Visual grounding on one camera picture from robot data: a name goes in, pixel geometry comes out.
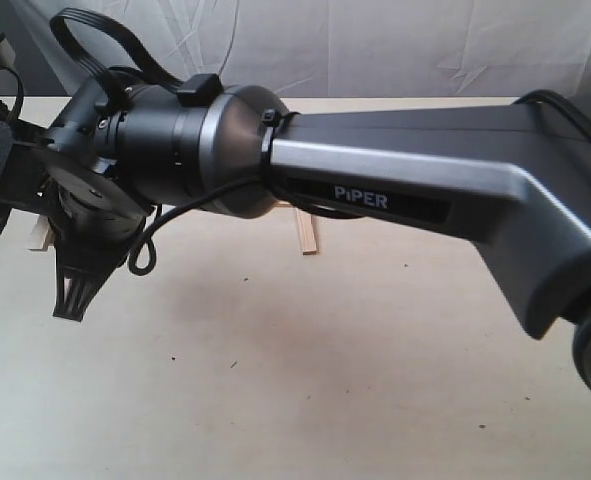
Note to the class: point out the white backdrop curtain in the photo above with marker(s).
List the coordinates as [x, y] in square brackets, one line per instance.
[369, 48]

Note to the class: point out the long thin wood strip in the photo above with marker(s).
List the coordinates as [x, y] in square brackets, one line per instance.
[41, 236]

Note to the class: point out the short wood strip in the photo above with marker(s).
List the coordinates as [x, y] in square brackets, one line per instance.
[306, 230]

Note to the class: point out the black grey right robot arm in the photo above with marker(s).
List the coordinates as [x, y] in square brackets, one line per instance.
[129, 154]

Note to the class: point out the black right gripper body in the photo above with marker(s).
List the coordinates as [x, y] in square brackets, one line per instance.
[90, 244]

